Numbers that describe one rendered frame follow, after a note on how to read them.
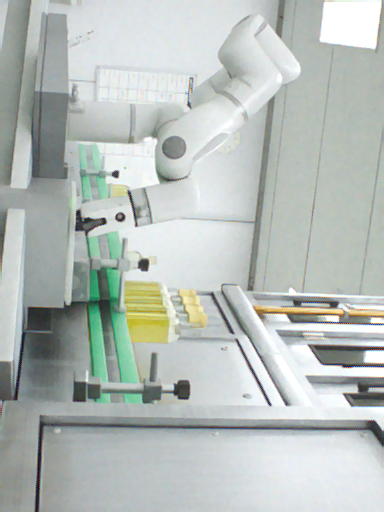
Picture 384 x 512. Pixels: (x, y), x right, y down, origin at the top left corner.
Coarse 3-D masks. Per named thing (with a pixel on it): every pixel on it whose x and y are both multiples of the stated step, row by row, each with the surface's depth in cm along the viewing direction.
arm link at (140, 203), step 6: (132, 192) 167; (138, 192) 166; (144, 192) 166; (132, 198) 166; (138, 198) 166; (144, 198) 166; (138, 204) 165; (144, 204) 165; (138, 210) 165; (144, 210) 164; (138, 216) 166; (144, 216) 165; (138, 222) 167; (144, 222) 167; (150, 222) 168
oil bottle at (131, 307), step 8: (128, 304) 198; (136, 304) 199; (144, 304) 199; (152, 304) 200; (160, 304) 200; (136, 312) 195; (144, 312) 195; (152, 312) 195; (160, 312) 196; (168, 312) 196
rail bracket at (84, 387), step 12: (156, 360) 124; (84, 372) 124; (156, 372) 124; (84, 384) 122; (96, 384) 123; (108, 384) 124; (120, 384) 124; (132, 384) 125; (144, 384) 124; (156, 384) 124; (168, 384) 125; (180, 384) 125; (84, 396) 122; (96, 396) 123; (144, 396) 124; (156, 396) 124; (180, 396) 125
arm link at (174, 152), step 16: (224, 96) 172; (192, 112) 167; (208, 112) 167; (224, 112) 170; (240, 112) 172; (176, 128) 165; (192, 128) 165; (208, 128) 165; (224, 128) 168; (160, 144) 164; (176, 144) 164; (192, 144) 164; (160, 160) 164; (176, 160) 163; (192, 160) 169; (176, 176) 168
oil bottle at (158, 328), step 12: (132, 312) 193; (132, 324) 189; (144, 324) 190; (156, 324) 190; (168, 324) 190; (180, 324) 193; (132, 336) 190; (144, 336) 190; (156, 336) 191; (168, 336) 191
